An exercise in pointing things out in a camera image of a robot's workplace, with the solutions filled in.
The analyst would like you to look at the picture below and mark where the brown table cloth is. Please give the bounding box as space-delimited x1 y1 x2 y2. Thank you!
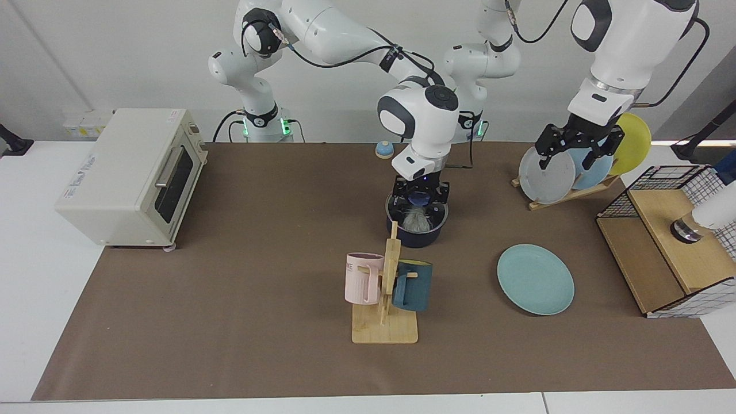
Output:
32 142 736 401

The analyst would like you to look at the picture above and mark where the black clamp stand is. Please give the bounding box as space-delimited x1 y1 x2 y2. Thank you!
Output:
0 124 34 157

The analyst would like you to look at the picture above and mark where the white cylinder with silver ring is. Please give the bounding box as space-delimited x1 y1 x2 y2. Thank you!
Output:
670 195 736 244

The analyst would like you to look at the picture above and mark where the teal plate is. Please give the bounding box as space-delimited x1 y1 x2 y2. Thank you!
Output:
497 244 576 316

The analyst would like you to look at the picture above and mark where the light blue plate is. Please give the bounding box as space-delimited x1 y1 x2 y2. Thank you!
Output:
566 147 615 191

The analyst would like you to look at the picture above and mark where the wooden cup stand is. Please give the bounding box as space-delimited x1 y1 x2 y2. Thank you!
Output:
351 221 419 344

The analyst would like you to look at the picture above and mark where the grey plate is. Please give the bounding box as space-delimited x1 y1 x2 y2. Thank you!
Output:
518 147 577 205

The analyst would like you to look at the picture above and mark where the pink cup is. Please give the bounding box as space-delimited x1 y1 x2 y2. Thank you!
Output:
344 252 385 305

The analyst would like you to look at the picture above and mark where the dark teal cup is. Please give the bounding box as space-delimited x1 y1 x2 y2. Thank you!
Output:
392 260 433 313

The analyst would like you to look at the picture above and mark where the pale toaster oven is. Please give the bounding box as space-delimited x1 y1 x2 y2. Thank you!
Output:
55 108 209 252

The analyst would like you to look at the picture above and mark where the black pot with blue handle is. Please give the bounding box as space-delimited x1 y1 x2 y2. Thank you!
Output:
385 193 449 249

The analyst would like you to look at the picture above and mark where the wooden plate rack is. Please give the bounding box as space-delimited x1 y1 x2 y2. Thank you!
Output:
511 174 622 211

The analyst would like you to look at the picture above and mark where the glass lid with blue knob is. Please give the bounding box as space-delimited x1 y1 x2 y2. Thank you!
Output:
387 193 448 235

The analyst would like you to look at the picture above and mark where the black pole stand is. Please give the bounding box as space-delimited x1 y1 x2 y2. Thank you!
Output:
670 99 736 162

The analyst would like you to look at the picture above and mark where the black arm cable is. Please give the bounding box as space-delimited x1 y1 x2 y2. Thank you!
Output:
632 17 707 109
276 26 475 170

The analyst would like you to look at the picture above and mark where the white wall socket strip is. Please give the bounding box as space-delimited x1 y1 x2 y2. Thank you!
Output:
62 109 116 139

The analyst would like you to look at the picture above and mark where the wire basket with wooden floor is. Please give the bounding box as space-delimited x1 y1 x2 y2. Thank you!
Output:
596 164 736 319

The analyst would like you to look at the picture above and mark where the yellow plate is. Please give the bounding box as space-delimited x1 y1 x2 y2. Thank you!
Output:
607 112 653 176

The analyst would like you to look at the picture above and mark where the black base cable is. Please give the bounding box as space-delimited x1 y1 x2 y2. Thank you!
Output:
213 111 248 143

